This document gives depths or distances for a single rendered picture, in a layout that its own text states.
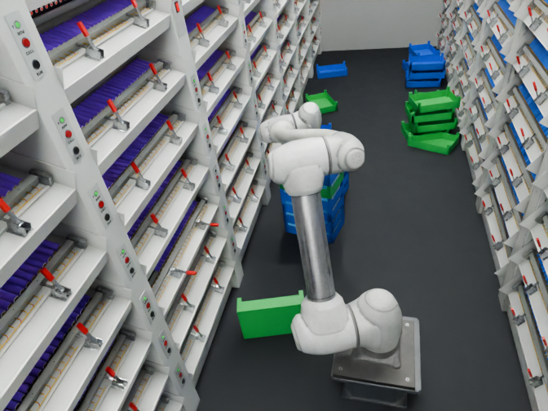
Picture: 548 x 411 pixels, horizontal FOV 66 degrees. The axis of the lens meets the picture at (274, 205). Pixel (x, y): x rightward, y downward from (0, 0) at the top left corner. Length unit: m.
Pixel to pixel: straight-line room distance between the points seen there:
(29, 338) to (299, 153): 0.87
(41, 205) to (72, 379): 0.44
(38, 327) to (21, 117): 0.45
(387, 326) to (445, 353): 0.54
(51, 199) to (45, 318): 0.26
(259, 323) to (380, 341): 0.61
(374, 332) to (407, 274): 0.79
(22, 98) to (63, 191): 0.22
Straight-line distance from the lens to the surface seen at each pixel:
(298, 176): 1.36
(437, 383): 1.96
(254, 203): 2.52
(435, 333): 2.10
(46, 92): 1.04
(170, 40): 1.60
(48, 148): 1.06
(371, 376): 1.69
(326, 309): 1.49
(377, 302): 1.53
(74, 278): 1.15
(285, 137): 1.79
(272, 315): 1.95
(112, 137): 1.25
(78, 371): 1.24
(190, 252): 1.70
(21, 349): 1.07
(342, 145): 1.38
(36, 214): 1.04
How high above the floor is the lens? 1.68
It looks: 38 degrees down
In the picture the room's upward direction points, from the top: 8 degrees counter-clockwise
